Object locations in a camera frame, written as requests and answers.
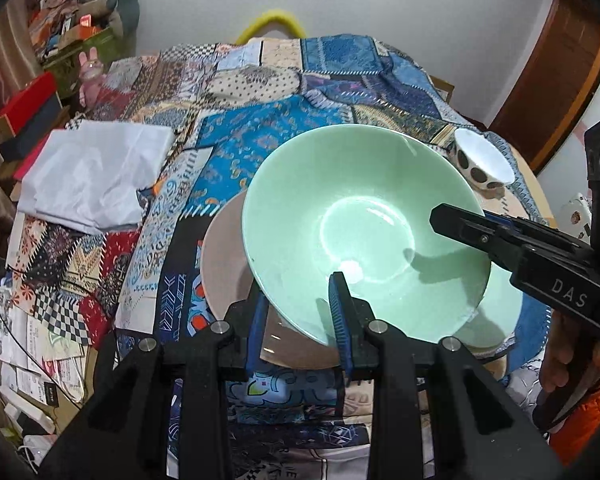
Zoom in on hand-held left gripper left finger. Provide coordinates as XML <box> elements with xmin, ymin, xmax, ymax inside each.
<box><xmin>37</xmin><ymin>280</ymin><xmax>271</xmax><ymax>480</ymax></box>

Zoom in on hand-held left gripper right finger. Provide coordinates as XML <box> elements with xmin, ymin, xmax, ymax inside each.
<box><xmin>328</xmin><ymin>271</ymin><xmax>563</xmax><ymax>480</ymax></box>

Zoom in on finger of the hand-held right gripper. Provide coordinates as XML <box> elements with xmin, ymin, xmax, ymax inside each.
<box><xmin>429</xmin><ymin>203</ymin><xmax>522</xmax><ymax>272</ymax></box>
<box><xmin>485</xmin><ymin>214</ymin><xmax>587</xmax><ymax>247</ymax></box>

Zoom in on green plate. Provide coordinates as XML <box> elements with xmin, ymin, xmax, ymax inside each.
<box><xmin>450</xmin><ymin>255</ymin><xmax>525</xmax><ymax>353</ymax></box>

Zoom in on pink plate with brown rim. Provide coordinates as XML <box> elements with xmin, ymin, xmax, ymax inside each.
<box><xmin>200</xmin><ymin>190</ymin><xmax>348</xmax><ymax>371</ymax></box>

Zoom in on green bowl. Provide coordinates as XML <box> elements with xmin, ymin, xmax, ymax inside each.
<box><xmin>241</xmin><ymin>125</ymin><xmax>493</xmax><ymax>348</ymax></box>

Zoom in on person's right hand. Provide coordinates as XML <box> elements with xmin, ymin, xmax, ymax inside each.
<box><xmin>539</xmin><ymin>310</ymin><xmax>600</xmax><ymax>396</ymax></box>

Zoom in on white plastic device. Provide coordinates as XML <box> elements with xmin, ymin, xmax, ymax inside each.
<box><xmin>560</xmin><ymin>192</ymin><xmax>593</xmax><ymax>238</ymax></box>

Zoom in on small white dotted bowl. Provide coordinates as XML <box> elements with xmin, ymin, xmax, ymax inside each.
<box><xmin>450</xmin><ymin>127</ymin><xmax>515</xmax><ymax>193</ymax></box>

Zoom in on brown wooden door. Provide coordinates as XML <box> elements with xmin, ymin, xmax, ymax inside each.
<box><xmin>487</xmin><ymin>0</ymin><xmax>600</xmax><ymax>173</ymax></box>

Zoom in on pile of papers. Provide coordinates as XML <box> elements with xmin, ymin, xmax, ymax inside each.
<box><xmin>0</xmin><ymin>285</ymin><xmax>101</xmax><ymax>466</ymax></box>

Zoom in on white cloth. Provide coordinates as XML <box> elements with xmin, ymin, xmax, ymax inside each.
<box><xmin>17</xmin><ymin>119</ymin><xmax>176</xmax><ymax>235</ymax></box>

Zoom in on patchwork tablecloth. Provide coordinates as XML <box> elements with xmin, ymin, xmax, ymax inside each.
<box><xmin>0</xmin><ymin>35</ymin><xmax>556</xmax><ymax>480</ymax></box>

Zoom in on yellow curved chair back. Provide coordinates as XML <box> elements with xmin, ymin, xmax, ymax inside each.
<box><xmin>235</xmin><ymin>8</ymin><xmax>307</xmax><ymax>46</ymax></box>

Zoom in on red and dark boxes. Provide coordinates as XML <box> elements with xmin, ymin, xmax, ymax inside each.
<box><xmin>0</xmin><ymin>95</ymin><xmax>66</xmax><ymax>163</ymax></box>

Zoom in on pink bunny toy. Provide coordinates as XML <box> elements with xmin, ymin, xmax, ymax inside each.
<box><xmin>77</xmin><ymin>50</ymin><xmax>106</xmax><ymax>106</ymax></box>

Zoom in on red box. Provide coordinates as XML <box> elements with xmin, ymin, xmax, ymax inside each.
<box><xmin>0</xmin><ymin>72</ymin><xmax>58</xmax><ymax>133</ymax></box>

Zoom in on green box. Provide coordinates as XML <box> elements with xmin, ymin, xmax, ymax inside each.
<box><xmin>42</xmin><ymin>25</ymin><xmax>118</xmax><ymax>93</ymax></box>

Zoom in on grey-green stuffed toy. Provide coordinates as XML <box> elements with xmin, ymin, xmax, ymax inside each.
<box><xmin>77</xmin><ymin>0</ymin><xmax>141</xmax><ymax>56</ymax></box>

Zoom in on pile of cardboard packets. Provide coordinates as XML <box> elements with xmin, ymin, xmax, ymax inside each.
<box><xmin>27</xmin><ymin>0</ymin><xmax>113</xmax><ymax>61</ymax></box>

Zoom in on striped curtain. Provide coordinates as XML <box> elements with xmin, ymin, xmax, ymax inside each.
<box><xmin>0</xmin><ymin>0</ymin><xmax>46</xmax><ymax>126</ymax></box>

